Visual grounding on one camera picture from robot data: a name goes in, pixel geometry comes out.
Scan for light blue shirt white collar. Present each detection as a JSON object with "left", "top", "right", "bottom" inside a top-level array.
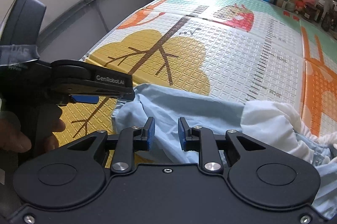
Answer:
[{"left": 111, "top": 84, "right": 336, "bottom": 218}]

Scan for person's left hand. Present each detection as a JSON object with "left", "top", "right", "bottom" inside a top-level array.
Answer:
[{"left": 0, "top": 104, "right": 66, "bottom": 153}]

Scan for colourful foam play mat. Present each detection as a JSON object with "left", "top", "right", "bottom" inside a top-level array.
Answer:
[{"left": 52, "top": 0, "right": 337, "bottom": 161}]

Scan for dark glass jar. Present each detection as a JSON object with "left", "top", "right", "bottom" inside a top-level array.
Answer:
[{"left": 302, "top": 2, "right": 318, "bottom": 22}]

